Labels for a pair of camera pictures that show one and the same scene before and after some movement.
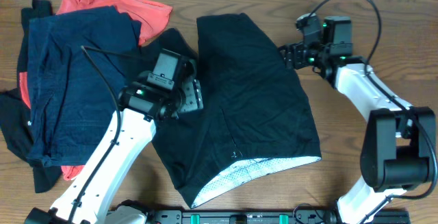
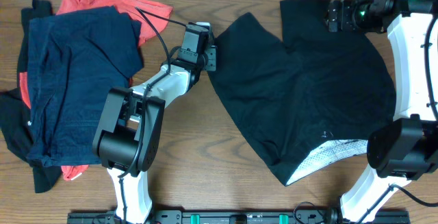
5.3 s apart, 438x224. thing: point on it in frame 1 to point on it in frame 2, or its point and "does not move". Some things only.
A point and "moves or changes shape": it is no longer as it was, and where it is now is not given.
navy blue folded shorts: [74, 105] does not move
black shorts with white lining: [252, 120] moves or changes shape
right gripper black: [292, 57] to [345, 8]
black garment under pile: [16, 114] does not move
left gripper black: [194, 90] to [211, 53]
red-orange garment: [153, 18] does not move
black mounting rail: [331, 216] does not move
